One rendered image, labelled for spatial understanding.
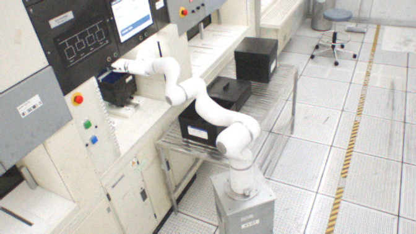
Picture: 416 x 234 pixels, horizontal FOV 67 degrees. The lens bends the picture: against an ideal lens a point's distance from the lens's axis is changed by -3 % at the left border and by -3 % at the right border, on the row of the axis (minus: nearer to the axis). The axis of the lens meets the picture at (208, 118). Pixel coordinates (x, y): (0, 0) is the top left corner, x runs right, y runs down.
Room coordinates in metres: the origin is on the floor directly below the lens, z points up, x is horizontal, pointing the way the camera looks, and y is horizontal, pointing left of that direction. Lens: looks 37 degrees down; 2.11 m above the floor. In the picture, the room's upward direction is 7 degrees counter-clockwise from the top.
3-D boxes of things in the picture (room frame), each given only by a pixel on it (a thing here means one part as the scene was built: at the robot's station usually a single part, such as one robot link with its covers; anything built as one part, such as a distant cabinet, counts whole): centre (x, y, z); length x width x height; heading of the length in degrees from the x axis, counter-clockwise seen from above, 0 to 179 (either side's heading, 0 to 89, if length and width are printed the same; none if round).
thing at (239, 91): (2.03, -0.16, 0.83); 0.29 x 0.29 x 0.13; 57
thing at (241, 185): (1.16, -0.14, 0.85); 0.19 x 0.19 x 0.18
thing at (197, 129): (1.68, 0.00, 0.85); 0.28 x 0.28 x 0.17; 57
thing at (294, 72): (2.02, -0.23, 0.38); 1.30 x 0.60 x 0.76; 148
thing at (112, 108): (1.92, 0.56, 0.89); 0.22 x 0.21 x 0.04; 58
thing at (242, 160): (1.14, -0.11, 1.07); 0.19 x 0.12 x 0.24; 128
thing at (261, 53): (2.36, -0.45, 0.89); 0.29 x 0.29 x 0.25; 62
